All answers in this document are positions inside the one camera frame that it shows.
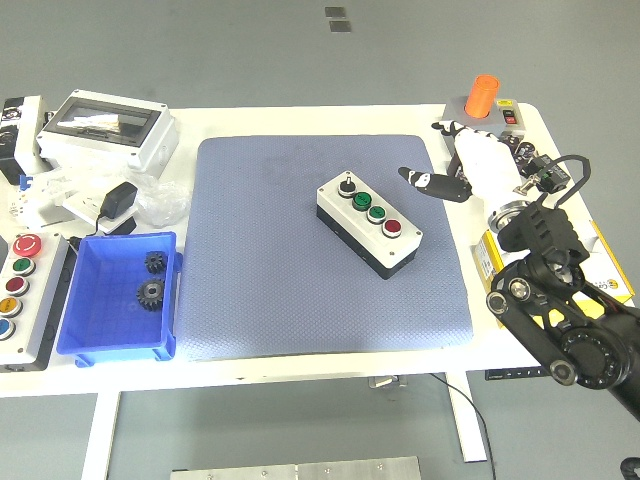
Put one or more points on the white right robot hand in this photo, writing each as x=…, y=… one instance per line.
x=487, y=165

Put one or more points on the four-button grey control box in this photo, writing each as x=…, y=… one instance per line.
x=365, y=230

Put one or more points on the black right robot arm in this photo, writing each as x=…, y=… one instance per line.
x=537, y=230

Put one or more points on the five-button emergency stop box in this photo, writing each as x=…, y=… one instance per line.
x=35, y=300

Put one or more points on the dark brown electrolytic capacitor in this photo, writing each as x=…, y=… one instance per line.
x=454, y=167
x=510, y=141
x=525, y=151

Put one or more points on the orange cylinder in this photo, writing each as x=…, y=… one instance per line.
x=481, y=97

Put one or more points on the black module with green terminals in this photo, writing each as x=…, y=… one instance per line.
x=556, y=177

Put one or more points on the yellow and white cardboard box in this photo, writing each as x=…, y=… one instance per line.
x=484, y=257

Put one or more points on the dark floor plate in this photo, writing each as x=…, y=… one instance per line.
x=335, y=12
x=339, y=26

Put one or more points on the black table control panel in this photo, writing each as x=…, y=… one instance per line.
x=515, y=373

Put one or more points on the grey-blue textured mat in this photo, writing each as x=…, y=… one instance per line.
x=260, y=280

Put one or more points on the white table leg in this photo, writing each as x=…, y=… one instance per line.
x=100, y=435
x=467, y=420

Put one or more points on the crumpled clear plastic bag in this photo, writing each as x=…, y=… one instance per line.
x=162, y=202

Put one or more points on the small black gear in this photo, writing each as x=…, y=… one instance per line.
x=156, y=262

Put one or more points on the grey metal plate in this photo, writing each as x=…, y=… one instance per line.
x=300, y=470

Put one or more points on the large black gear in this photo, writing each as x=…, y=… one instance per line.
x=151, y=295

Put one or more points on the black power adapter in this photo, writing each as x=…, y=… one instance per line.
x=119, y=199

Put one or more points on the blue plastic bin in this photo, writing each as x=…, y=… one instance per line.
x=105, y=310

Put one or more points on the flat clear plastic bag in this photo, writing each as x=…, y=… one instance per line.
x=60, y=177

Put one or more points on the white and black device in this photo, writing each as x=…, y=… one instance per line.
x=27, y=130

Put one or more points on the white and blue connector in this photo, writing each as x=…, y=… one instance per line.
x=22, y=197

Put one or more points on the grey switch box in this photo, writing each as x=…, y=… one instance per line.
x=507, y=116

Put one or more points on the metal bracket under table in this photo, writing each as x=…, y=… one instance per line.
x=387, y=382

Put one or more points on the grey enclosure with clear lid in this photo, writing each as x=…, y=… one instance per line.
x=145, y=140

